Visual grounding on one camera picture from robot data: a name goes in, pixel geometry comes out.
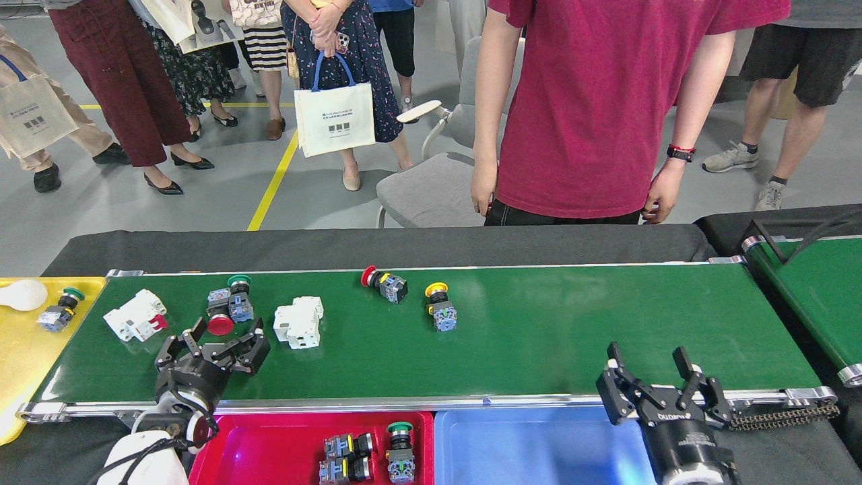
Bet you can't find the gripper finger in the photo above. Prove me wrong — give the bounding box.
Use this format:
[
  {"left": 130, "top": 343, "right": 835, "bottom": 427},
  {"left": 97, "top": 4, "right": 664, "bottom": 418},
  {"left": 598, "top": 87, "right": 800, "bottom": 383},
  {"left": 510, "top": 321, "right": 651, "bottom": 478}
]
[
  {"left": 156, "top": 317, "right": 208, "bottom": 371},
  {"left": 596, "top": 342, "right": 664, "bottom": 426},
  {"left": 205, "top": 319, "right": 271, "bottom": 377},
  {"left": 672, "top": 347, "right": 733, "bottom": 425}
]

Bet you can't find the green conveyor belt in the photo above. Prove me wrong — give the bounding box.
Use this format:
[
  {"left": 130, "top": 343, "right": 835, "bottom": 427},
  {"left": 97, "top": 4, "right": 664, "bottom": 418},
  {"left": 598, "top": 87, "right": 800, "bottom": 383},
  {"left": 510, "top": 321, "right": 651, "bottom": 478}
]
[
  {"left": 15, "top": 259, "right": 839, "bottom": 425},
  {"left": 741, "top": 232, "right": 862, "bottom": 388}
]

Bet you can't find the black metal frame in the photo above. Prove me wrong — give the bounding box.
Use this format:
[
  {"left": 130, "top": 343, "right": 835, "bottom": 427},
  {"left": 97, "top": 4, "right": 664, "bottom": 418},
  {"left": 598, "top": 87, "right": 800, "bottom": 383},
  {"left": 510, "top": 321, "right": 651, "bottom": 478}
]
[{"left": 741, "top": 214, "right": 862, "bottom": 265}]

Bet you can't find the white canvas tote bag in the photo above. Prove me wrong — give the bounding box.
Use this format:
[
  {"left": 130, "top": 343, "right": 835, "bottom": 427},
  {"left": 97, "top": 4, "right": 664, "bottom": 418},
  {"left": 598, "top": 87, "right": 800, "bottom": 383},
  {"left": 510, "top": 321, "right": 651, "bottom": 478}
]
[{"left": 294, "top": 53, "right": 376, "bottom": 158}]

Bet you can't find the person's left hand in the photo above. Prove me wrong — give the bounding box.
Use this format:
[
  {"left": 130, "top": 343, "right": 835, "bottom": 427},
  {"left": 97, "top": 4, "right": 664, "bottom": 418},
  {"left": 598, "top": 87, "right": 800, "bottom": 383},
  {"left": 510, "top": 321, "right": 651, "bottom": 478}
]
[{"left": 642, "top": 160, "right": 686, "bottom": 224}]

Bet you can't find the black drive chain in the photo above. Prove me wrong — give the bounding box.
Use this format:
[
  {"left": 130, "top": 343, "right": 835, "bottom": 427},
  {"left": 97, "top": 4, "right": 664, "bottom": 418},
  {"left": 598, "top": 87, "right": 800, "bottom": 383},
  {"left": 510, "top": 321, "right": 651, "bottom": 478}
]
[{"left": 731, "top": 402, "right": 841, "bottom": 432}]

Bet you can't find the blue plastic tray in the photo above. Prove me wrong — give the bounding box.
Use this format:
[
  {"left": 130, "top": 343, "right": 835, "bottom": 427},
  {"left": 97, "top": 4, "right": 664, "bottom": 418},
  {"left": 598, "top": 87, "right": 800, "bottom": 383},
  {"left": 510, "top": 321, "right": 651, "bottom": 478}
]
[{"left": 434, "top": 408, "right": 657, "bottom": 485}]

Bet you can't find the beige canvas tote bag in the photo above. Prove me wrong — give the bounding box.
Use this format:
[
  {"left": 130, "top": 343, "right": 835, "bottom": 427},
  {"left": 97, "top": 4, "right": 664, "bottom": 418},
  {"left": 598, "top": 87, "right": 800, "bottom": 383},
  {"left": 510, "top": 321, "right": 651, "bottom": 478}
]
[{"left": 0, "top": 54, "right": 79, "bottom": 160}]

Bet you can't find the red plastic tray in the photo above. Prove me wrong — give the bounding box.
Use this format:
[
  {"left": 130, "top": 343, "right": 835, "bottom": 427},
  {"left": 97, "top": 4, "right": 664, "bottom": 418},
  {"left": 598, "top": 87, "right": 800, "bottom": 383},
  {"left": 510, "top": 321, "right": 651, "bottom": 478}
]
[{"left": 189, "top": 411, "right": 435, "bottom": 485}]

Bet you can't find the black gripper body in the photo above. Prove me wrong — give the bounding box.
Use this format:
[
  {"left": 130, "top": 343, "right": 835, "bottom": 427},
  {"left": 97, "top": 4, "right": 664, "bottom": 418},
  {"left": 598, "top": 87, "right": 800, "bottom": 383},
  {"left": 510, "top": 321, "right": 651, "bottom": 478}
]
[
  {"left": 640, "top": 403, "right": 735, "bottom": 480},
  {"left": 156, "top": 356, "right": 233, "bottom": 412}
]

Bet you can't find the person's right hand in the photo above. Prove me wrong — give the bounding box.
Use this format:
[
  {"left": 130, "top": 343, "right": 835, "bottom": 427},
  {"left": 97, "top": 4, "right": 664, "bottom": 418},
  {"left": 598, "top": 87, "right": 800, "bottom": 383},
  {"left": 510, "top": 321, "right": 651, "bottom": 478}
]
[{"left": 470, "top": 158, "right": 499, "bottom": 216}]

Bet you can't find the person's hand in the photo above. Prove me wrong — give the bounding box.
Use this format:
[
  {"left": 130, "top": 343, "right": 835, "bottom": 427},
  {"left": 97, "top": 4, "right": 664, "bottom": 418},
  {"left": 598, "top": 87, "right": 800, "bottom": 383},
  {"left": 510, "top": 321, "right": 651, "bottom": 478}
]
[{"left": 310, "top": 3, "right": 347, "bottom": 58}]

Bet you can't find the grey office chair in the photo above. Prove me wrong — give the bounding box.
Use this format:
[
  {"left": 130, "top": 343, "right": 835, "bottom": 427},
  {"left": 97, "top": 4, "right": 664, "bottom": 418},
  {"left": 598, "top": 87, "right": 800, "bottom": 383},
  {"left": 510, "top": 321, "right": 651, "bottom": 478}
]
[{"left": 375, "top": 36, "right": 526, "bottom": 228}]

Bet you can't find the red push button switch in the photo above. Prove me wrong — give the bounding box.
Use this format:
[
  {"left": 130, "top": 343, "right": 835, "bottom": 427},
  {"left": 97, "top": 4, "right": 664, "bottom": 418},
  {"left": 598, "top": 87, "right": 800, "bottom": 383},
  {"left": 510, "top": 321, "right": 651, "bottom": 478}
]
[
  {"left": 323, "top": 431, "right": 378, "bottom": 462},
  {"left": 361, "top": 265, "right": 409, "bottom": 304},
  {"left": 205, "top": 288, "right": 236, "bottom": 336}
]

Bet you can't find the person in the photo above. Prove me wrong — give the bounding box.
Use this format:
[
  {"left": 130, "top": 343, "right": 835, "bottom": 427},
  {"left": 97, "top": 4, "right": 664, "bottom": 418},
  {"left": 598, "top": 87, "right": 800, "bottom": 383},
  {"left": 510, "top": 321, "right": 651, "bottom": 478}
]
[
  {"left": 281, "top": 0, "right": 415, "bottom": 191},
  {"left": 434, "top": 0, "right": 487, "bottom": 58},
  {"left": 702, "top": 0, "right": 862, "bottom": 212},
  {"left": 470, "top": 0, "right": 792, "bottom": 226},
  {"left": 0, "top": 27, "right": 132, "bottom": 194},
  {"left": 369, "top": 0, "right": 418, "bottom": 112},
  {"left": 47, "top": 0, "right": 215, "bottom": 196},
  {"left": 138, "top": 20, "right": 240, "bottom": 142},
  {"left": 232, "top": 0, "right": 290, "bottom": 141}
]

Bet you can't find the yellow plastic tray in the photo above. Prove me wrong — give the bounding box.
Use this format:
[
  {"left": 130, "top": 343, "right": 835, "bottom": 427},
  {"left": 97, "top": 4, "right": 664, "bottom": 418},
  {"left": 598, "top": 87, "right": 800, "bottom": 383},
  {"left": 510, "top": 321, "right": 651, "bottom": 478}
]
[{"left": 0, "top": 276, "right": 107, "bottom": 447}]

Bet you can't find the white light bulb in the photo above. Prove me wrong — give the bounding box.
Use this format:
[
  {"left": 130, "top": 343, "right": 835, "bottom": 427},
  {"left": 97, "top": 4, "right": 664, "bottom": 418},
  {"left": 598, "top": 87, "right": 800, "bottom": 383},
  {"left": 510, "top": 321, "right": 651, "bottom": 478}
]
[{"left": 0, "top": 279, "right": 48, "bottom": 312}]

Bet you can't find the white circuit breaker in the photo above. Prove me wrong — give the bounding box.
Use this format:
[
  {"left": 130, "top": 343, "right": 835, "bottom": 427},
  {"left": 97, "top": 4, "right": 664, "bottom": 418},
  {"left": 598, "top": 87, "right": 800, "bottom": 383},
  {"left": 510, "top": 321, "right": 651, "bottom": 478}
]
[
  {"left": 103, "top": 290, "right": 168, "bottom": 342},
  {"left": 273, "top": 296, "right": 325, "bottom": 350}
]

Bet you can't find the white printed paper bag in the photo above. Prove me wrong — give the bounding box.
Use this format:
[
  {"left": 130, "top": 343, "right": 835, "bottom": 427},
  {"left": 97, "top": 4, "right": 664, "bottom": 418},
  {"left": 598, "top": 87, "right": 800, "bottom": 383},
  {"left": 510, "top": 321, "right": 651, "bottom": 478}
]
[{"left": 138, "top": 0, "right": 246, "bottom": 55}]

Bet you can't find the yellow push button switch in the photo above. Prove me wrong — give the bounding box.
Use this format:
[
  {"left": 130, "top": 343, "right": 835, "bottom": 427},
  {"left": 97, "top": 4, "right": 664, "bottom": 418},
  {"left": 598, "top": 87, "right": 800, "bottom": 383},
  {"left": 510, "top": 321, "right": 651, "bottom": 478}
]
[{"left": 424, "top": 282, "right": 458, "bottom": 331}]

